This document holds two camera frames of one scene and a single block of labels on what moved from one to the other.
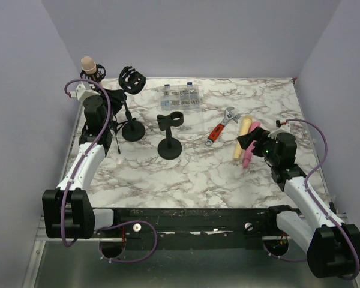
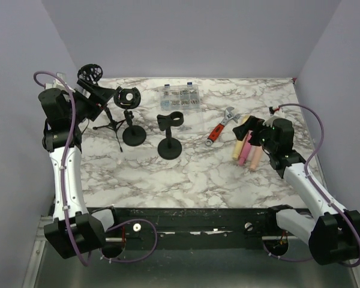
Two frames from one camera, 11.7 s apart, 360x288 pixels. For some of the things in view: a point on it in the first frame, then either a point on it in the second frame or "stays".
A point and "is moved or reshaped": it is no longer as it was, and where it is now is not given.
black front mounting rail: (183, 228) stays
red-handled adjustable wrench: (216, 130) stays
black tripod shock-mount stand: (95, 78) stays
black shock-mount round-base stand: (131, 81) is moved or reshaped
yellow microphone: (245, 129) stays
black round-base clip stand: (170, 148) stays
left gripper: (116, 98) → (99, 96)
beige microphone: (88, 65) → (255, 157)
